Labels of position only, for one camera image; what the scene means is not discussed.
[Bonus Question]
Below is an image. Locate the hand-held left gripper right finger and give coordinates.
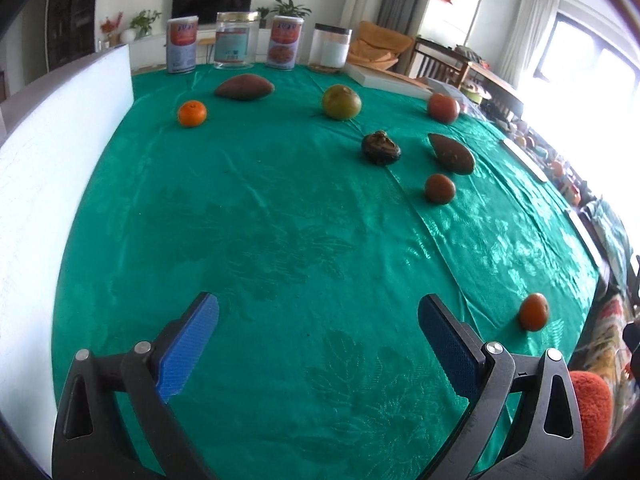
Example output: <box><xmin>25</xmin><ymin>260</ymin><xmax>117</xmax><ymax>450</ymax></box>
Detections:
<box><xmin>417</xmin><ymin>294</ymin><xmax>586</xmax><ymax>480</ymax></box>

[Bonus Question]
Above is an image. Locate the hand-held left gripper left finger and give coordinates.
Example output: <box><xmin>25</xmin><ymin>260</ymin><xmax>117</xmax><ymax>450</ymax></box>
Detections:
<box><xmin>51</xmin><ymin>291</ymin><xmax>221</xmax><ymax>480</ymax></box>

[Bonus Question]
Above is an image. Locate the small orange tangerine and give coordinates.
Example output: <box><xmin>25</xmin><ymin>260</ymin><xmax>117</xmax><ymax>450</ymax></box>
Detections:
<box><xmin>518</xmin><ymin>293</ymin><xmax>550</xmax><ymax>332</ymax></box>
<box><xmin>424</xmin><ymin>173</ymin><xmax>457</xmax><ymax>206</ymax></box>
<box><xmin>177</xmin><ymin>100</ymin><xmax>208</xmax><ymax>128</ymax></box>

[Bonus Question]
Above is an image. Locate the red apple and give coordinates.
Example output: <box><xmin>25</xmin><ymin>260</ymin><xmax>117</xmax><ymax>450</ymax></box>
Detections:
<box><xmin>427</xmin><ymin>93</ymin><xmax>460</xmax><ymax>124</ymax></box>

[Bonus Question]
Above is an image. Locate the green tablecloth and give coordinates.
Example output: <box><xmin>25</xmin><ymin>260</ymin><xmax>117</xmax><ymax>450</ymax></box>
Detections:
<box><xmin>51</xmin><ymin>62</ymin><xmax>601</xmax><ymax>480</ymax></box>

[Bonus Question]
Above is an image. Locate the brown sweet potato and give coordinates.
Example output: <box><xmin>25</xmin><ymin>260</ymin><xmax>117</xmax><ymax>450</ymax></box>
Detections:
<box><xmin>214</xmin><ymin>74</ymin><xmax>275</xmax><ymax>102</ymax></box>
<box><xmin>429</xmin><ymin>133</ymin><xmax>476</xmax><ymax>176</ymax></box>

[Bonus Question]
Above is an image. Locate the dark brown wrinkled fruit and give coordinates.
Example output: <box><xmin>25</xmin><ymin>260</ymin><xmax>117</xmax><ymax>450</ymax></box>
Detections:
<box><xmin>361</xmin><ymin>130</ymin><xmax>402</xmax><ymax>166</ymax></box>

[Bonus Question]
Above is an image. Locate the white foam board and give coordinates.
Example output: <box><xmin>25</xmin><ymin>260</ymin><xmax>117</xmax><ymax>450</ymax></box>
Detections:
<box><xmin>0</xmin><ymin>44</ymin><xmax>135</xmax><ymax>476</ymax></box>

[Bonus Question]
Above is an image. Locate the white snack bag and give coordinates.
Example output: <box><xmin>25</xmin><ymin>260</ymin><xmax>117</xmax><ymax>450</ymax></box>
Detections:
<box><xmin>420</xmin><ymin>77</ymin><xmax>471</xmax><ymax>110</ymax></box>

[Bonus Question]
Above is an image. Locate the green-orange citrus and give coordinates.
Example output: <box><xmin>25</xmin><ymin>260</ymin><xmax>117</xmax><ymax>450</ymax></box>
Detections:
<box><xmin>321</xmin><ymin>85</ymin><xmax>362</xmax><ymax>121</ymax></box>

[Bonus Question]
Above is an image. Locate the orange-covered book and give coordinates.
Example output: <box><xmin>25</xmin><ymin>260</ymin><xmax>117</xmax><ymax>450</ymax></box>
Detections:
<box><xmin>345</xmin><ymin>62</ymin><xmax>433</xmax><ymax>101</ymax></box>

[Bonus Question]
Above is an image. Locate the dark wooden chair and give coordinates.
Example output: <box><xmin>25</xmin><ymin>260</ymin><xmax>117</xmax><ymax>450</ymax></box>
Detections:
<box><xmin>407</xmin><ymin>37</ymin><xmax>473</xmax><ymax>81</ymax></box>

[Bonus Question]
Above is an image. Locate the blue and orange tin can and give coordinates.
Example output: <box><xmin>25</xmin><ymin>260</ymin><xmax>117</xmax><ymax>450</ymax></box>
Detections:
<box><xmin>165</xmin><ymin>16</ymin><xmax>199</xmax><ymax>75</ymax></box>
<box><xmin>265</xmin><ymin>15</ymin><xmax>305</xmax><ymax>69</ymax></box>

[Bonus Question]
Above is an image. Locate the white tv cabinet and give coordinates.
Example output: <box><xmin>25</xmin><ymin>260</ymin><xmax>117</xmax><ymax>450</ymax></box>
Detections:
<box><xmin>90</xmin><ymin>25</ymin><xmax>321</xmax><ymax>68</ymax></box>

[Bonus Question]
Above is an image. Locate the clear glass jar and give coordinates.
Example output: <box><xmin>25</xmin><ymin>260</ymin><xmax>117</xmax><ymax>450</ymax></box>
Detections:
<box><xmin>214</xmin><ymin>12</ymin><xmax>260</xmax><ymax>70</ymax></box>

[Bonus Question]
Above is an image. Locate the white jar with black lid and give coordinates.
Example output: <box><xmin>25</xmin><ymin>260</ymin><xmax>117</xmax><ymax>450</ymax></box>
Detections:
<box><xmin>308</xmin><ymin>23</ymin><xmax>353</xmax><ymax>73</ymax></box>

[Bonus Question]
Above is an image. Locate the green potted plant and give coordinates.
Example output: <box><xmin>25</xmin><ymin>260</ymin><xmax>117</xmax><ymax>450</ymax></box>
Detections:
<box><xmin>129</xmin><ymin>9</ymin><xmax>162</xmax><ymax>41</ymax></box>

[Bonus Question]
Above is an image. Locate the red flower plant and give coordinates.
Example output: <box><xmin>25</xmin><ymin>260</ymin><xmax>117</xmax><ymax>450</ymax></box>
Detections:
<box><xmin>100</xmin><ymin>12</ymin><xmax>124</xmax><ymax>46</ymax></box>

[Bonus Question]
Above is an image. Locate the white window curtain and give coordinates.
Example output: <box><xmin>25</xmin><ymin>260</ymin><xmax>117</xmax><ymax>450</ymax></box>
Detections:
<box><xmin>500</xmin><ymin>0</ymin><xmax>561</xmax><ymax>91</ymax></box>

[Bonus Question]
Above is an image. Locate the black television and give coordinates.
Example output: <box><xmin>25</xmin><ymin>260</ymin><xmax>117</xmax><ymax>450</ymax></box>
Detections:
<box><xmin>172</xmin><ymin>0</ymin><xmax>253</xmax><ymax>25</ymax></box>

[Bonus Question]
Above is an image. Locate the large leafy potted plant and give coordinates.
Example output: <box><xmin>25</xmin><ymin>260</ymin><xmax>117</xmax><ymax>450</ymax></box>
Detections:
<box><xmin>270</xmin><ymin>0</ymin><xmax>312</xmax><ymax>18</ymax></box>

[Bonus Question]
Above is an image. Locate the dark wall cabinet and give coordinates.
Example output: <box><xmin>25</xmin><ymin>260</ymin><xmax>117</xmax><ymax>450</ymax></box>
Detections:
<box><xmin>47</xmin><ymin>0</ymin><xmax>101</xmax><ymax>68</ymax></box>

